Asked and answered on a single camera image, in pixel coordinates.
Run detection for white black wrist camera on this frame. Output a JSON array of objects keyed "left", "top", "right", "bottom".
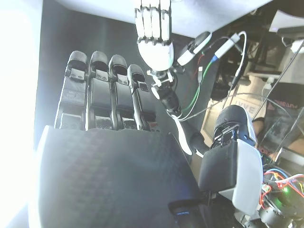
[{"left": 177, "top": 31, "right": 213, "bottom": 67}]

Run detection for green wire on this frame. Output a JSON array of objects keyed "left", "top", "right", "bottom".
[{"left": 181, "top": 57, "right": 218, "bottom": 114}]

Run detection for white paper sheet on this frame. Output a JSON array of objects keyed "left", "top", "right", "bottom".
[{"left": 269, "top": 9, "right": 304, "bottom": 33}]

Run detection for person in black shirt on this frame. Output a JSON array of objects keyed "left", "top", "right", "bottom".
[{"left": 251, "top": 83, "right": 304, "bottom": 155}]

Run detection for cardboard box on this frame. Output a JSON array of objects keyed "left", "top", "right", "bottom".
[{"left": 200, "top": 76, "right": 269, "bottom": 143}]

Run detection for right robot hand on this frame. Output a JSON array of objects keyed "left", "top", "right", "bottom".
[{"left": 28, "top": 49, "right": 264, "bottom": 228}]

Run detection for white adapter with cable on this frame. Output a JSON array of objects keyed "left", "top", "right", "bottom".
[{"left": 213, "top": 30, "right": 249, "bottom": 91}]

